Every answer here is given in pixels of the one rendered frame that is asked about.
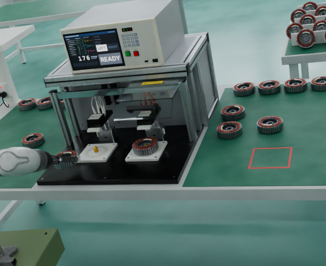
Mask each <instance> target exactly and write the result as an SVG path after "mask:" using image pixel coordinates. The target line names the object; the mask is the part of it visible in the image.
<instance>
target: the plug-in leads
mask: <svg viewBox="0 0 326 266"><path fill-rule="evenodd" d="M93 98H95V102H96V105H97V110H98V113H101V112H102V113H103V114H104V115H105V116H106V110H105V106H104V103H103V101H102V103H103V106H102V105H101V101H100V99H101V98H100V97H99V96H98V99H97V98H96V97H93ZM93 98H92V99H93ZM99 98H100V99H99ZM101 100H102V99H101ZM91 106H92V100H91ZM92 110H93V113H94V114H96V112H95V109H94V108H93V106H92Z"/></svg>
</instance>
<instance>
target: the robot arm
mask: <svg viewBox="0 0 326 266"><path fill-rule="evenodd" d="M80 162H81V159H80V156H69V157H61V156H53V155H50V154H49V153H48V152H47V151H42V150H40V149H30V148H27V147H11V148H8V149H0V177H3V176H21V175H27V174H30V173H34V172H39V171H42V170H45V169H48V168H49V167H50V166H51V165H54V164H59V163H72V164H74V163H80ZM17 252H18V248H17V246H15V245H12V246H5V247H4V246H1V245H0V266H16V265H17V261H16V259H15V258H13V256H14V255H15V254H16V253H17Z"/></svg>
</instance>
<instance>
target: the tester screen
mask: <svg viewBox="0 0 326 266"><path fill-rule="evenodd" d="M64 38H65V41H66V45H67V47H68V51H69V55H70V58H71V62H72V65H73V64H74V63H83V62H94V61H97V62H98V65H87V66H76V67H74V65H73V69H80V68H91V67H102V66H109V65H120V64H123V62H122V63H118V64H107V65H101V64H100V60H99V57H98V54H107V53H118V52H120V48H119V50H111V51H101V52H97V48H96V45H102V44H112V43H118V40H117V36H116V31H115V30H114V31H105V32H96V33H87V34H78V35H69V36H64ZM118 47H119V44H118ZM120 54H121V53H120ZM84 55H90V59H91V60H90V61H79V60H78V56H84Z"/></svg>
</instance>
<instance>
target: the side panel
mask: <svg viewBox="0 0 326 266"><path fill-rule="evenodd" d="M195 67H196V73H197V79H198V84H199V90H200V96H201V100H202V105H203V111H204V117H205V123H203V126H206V127H208V126H209V124H210V121H211V119H212V117H213V115H214V112H215V110H216V108H217V105H218V103H219V96H218V90H217V83H216V77H215V70H214V64H213V58H212V52H211V48H210V42H209V43H208V44H207V46H206V47H205V49H204V51H203V52H202V54H201V56H200V57H199V59H198V61H197V62H196V64H195Z"/></svg>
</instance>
